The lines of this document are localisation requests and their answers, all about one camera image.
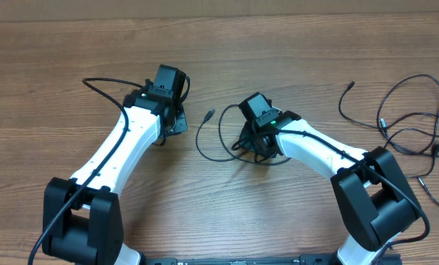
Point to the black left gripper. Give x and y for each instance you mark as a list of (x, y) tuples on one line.
[(182, 124)]

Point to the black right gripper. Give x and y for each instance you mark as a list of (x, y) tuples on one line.
[(247, 146)]

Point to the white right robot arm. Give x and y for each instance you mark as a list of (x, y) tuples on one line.
[(375, 200)]

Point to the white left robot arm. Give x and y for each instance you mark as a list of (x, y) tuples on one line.
[(82, 218)]

